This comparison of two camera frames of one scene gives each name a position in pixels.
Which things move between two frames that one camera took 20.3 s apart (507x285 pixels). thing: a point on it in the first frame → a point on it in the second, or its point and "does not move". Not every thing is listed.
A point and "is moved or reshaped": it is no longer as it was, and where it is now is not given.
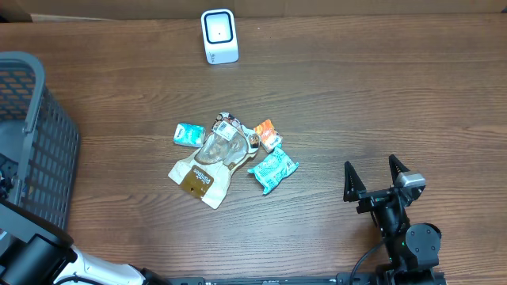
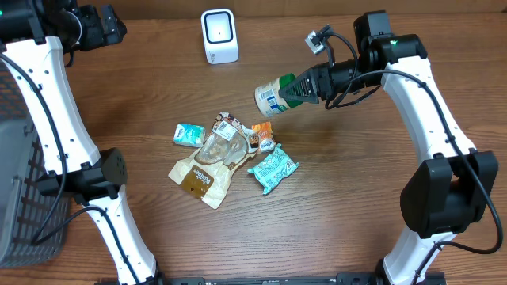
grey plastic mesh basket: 39,142 does not move
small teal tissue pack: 191,135 does not move
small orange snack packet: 269,138 is moved or reshaped
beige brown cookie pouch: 227,146 does not move
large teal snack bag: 276,168 does not move
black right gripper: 371,199 → 326,88
